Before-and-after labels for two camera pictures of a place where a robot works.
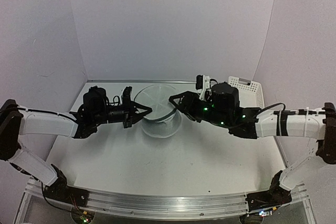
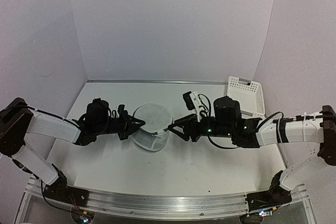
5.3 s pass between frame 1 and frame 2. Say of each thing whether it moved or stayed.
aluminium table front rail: stayed
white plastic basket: stayed
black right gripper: moved
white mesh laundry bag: moved
